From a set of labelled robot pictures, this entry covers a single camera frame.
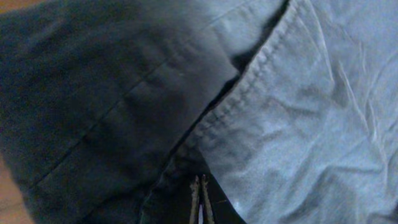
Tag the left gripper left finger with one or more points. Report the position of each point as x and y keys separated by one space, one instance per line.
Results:
x=195 y=200

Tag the dark blue denim shorts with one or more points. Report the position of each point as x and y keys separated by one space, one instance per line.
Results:
x=109 y=109

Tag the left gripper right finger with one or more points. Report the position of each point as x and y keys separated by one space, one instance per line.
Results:
x=207 y=212

